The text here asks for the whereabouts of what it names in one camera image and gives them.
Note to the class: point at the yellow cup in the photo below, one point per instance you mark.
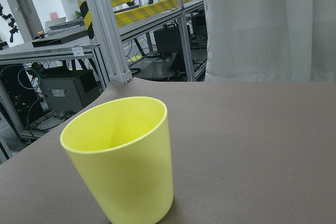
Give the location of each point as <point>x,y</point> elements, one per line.
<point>121,149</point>

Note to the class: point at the grey control cabinet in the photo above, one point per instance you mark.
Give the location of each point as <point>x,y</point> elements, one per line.
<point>69,91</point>

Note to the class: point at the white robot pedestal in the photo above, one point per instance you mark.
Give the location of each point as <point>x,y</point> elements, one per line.
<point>270,40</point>

